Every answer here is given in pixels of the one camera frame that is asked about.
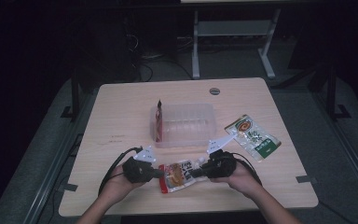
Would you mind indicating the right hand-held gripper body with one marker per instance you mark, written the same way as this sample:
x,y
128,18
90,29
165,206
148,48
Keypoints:
x,y
220,166

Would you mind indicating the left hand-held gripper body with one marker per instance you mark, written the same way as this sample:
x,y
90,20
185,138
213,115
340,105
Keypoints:
x,y
138,170

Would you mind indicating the orange and white pouch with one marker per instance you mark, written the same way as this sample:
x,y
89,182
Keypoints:
x,y
177,177

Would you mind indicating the green and white snack packet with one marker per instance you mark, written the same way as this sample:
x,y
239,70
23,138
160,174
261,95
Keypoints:
x,y
256,138

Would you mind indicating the clear plastic container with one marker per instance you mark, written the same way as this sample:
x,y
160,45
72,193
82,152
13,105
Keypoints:
x,y
188,124

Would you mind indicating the red snack packet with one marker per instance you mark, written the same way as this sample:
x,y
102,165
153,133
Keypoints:
x,y
159,123

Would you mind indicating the person's left hand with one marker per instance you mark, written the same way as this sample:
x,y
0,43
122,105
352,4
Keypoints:
x,y
118,186

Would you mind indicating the person's right hand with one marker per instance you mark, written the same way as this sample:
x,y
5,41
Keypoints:
x,y
242,182

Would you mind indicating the grey tape strip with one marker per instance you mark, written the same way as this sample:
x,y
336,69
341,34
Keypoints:
x,y
68,187
306,179

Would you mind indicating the grey table grommet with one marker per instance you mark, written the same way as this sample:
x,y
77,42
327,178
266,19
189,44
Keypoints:
x,y
214,91

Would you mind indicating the black metal stand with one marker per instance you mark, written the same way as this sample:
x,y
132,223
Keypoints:
x,y
75,96
332,93

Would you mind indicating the metal floor rail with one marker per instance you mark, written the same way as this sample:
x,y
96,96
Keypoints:
x,y
348,143
51,171

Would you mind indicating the white metal desk frame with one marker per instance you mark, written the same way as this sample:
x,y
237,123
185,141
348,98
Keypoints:
x,y
233,28

